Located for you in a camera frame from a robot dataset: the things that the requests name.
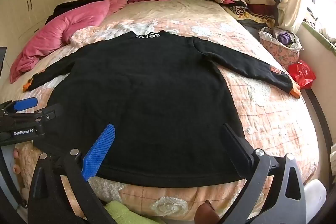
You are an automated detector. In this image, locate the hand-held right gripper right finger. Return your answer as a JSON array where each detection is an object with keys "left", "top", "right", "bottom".
[{"left": 220, "top": 123, "right": 306, "bottom": 224}]

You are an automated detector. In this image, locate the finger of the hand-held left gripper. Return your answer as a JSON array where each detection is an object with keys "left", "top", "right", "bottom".
[
  {"left": 0, "top": 97, "right": 39, "bottom": 115},
  {"left": 31, "top": 103, "right": 65, "bottom": 126}
]

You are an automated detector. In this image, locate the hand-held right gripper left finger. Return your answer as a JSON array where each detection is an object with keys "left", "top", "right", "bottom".
[{"left": 28, "top": 123, "right": 117, "bottom": 224}]

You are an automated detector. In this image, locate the black t-shirt orange print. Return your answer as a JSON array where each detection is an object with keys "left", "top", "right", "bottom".
[{"left": 23, "top": 30, "right": 301, "bottom": 188}]

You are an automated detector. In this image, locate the pile of folded clothes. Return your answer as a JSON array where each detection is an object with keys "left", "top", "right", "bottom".
[{"left": 210, "top": 0, "right": 285, "bottom": 29}]

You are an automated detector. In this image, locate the person's left hand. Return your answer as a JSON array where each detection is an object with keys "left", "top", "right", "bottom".
[{"left": 12, "top": 148, "right": 24, "bottom": 174}]

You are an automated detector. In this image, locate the peach patterned bedspread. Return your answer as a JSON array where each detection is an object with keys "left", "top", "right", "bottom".
[{"left": 0, "top": 0, "right": 319, "bottom": 222}]

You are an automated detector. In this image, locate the green cloth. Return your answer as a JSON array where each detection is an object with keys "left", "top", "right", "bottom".
[{"left": 104, "top": 200, "right": 158, "bottom": 224}]

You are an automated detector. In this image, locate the brown leather object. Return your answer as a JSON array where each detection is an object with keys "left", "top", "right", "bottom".
[{"left": 194, "top": 200, "right": 221, "bottom": 224}]

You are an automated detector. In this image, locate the pink quilt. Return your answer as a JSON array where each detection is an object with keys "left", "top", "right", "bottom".
[{"left": 10, "top": 0, "right": 129, "bottom": 83}]

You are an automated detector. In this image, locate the white plastic object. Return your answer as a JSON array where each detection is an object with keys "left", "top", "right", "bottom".
[{"left": 302, "top": 179, "right": 327, "bottom": 224}]

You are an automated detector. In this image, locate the red plastic bag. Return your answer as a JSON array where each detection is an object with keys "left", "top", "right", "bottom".
[{"left": 287, "top": 60, "right": 317, "bottom": 89}]

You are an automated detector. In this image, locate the black cloth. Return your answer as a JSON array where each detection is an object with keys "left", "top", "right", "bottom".
[{"left": 45, "top": 0, "right": 105, "bottom": 26}]

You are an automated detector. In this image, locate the floral fabric basket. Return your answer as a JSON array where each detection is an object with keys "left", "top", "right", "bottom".
[{"left": 259, "top": 27, "right": 303, "bottom": 67}]

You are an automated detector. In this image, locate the purple cloth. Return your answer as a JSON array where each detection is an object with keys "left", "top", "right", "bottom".
[{"left": 278, "top": 32, "right": 296, "bottom": 45}]

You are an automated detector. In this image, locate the dark bed frame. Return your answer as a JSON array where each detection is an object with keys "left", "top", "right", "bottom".
[{"left": 302, "top": 88, "right": 334, "bottom": 188}]

